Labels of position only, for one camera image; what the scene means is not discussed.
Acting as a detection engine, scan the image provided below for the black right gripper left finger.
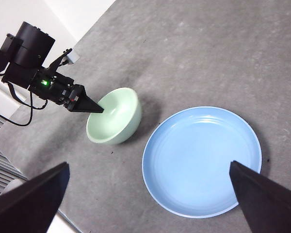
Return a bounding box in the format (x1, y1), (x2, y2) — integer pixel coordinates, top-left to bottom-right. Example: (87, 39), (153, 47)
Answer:
(0, 162), (70, 233)

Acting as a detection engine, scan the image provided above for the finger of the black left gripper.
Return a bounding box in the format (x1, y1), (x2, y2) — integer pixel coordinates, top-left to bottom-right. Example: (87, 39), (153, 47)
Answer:
(74, 85), (105, 114)

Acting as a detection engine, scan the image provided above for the blue plate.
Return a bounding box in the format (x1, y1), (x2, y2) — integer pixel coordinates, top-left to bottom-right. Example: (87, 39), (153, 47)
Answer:
(142, 106), (262, 218)

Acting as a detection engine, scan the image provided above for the grey ribbed panel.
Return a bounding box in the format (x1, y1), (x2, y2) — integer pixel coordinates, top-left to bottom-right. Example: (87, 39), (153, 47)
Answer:
(0, 113), (29, 195)

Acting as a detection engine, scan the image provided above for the green bowl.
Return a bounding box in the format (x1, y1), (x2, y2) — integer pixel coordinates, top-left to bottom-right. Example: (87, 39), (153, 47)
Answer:
(86, 87), (143, 146)

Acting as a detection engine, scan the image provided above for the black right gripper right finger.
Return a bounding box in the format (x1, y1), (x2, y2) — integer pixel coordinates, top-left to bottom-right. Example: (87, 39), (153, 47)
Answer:
(229, 160), (291, 233)

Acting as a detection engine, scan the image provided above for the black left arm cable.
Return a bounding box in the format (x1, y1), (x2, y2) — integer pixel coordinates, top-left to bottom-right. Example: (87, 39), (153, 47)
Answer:
(0, 81), (49, 127)

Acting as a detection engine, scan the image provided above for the pale grey left camera box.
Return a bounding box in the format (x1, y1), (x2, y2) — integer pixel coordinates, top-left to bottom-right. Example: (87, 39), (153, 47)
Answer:
(66, 50), (80, 65)

